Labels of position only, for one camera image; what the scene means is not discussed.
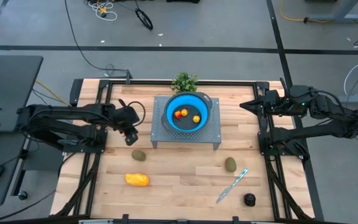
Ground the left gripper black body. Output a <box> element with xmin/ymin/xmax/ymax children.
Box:
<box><xmin>112</xmin><ymin>105</ymin><xmax>141</xmax><ymax>133</ymax></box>

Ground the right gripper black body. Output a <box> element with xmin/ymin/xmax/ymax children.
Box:
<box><xmin>260</xmin><ymin>90</ymin><xmax>282</xmax><ymax>118</ymax></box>

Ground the brown-green kiwi fruit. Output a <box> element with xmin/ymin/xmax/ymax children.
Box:
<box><xmin>224</xmin><ymin>156</ymin><xmax>237</xmax><ymax>174</ymax></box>
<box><xmin>131</xmin><ymin>149</ymin><xmax>147</xmax><ymax>162</ymax></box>

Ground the blue collapsible bowl grey rim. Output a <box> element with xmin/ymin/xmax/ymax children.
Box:
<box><xmin>160</xmin><ymin>91</ymin><xmax>213</xmax><ymax>134</ymax></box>

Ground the black avocado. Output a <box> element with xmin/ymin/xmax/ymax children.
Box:
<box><xmin>243</xmin><ymin>193</ymin><xmax>257</xmax><ymax>207</ymax></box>

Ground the grey perforated metal stand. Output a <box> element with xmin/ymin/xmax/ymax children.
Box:
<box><xmin>150</xmin><ymin>95</ymin><xmax>223</xmax><ymax>151</ymax></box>

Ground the yellow-orange mango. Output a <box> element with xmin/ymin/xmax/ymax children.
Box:
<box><xmin>124</xmin><ymin>172</ymin><xmax>150</xmax><ymax>187</ymax></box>

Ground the green plant in white pot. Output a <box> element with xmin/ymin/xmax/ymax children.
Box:
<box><xmin>170</xmin><ymin>72</ymin><xmax>200</xmax><ymax>94</ymax></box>

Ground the grey desk foot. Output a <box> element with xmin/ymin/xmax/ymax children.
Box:
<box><xmin>305</xmin><ymin>0</ymin><xmax>358</xmax><ymax>24</ymax></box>
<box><xmin>336</xmin><ymin>93</ymin><xmax>358</xmax><ymax>105</ymax></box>

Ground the black desk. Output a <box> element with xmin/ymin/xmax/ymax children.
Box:
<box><xmin>0</xmin><ymin>55</ymin><xmax>44</xmax><ymax>134</ymax></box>

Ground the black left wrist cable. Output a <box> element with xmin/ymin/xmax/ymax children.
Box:
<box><xmin>118</xmin><ymin>98</ymin><xmax>147</xmax><ymax>127</ymax></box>

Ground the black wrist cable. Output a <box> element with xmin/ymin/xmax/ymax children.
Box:
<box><xmin>278</xmin><ymin>77</ymin><xmax>291</xmax><ymax>94</ymax></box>
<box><xmin>118</xmin><ymin>98</ymin><xmax>147</xmax><ymax>127</ymax></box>

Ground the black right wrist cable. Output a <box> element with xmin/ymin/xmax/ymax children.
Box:
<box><xmin>278</xmin><ymin>77</ymin><xmax>291</xmax><ymax>94</ymax></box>

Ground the black table frame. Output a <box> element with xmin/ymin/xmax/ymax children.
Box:
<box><xmin>50</xmin><ymin>77</ymin><xmax>325</xmax><ymax>224</ymax></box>

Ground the knife with teal patterned handle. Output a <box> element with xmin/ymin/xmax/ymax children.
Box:
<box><xmin>215</xmin><ymin>167</ymin><xmax>249</xmax><ymax>205</ymax></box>

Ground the yellow floor cable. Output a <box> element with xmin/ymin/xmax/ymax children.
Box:
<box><xmin>279</xmin><ymin>0</ymin><xmax>332</xmax><ymax>24</ymax></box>
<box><xmin>35</xmin><ymin>80</ymin><xmax>70</xmax><ymax>106</ymax></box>

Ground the black coiled cable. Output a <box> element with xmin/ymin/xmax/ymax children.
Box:
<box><xmin>134</xmin><ymin>7</ymin><xmax>154</xmax><ymax>31</ymax></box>

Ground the white coiled cable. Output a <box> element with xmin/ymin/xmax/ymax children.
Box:
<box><xmin>87</xmin><ymin>0</ymin><xmax>118</xmax><ymax>22</ymax></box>

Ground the long black floor cable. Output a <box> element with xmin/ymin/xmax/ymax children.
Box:
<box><xmin>63</xmin><ymin>0</ymin><xmax>129</xmax><ymax>75</ymax></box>

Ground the thin black floor cable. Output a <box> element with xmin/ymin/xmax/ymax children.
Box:
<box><xmin>0</xmin><ymin>189</ymin><xmax>57</xmax><ymax>224</ymax></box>

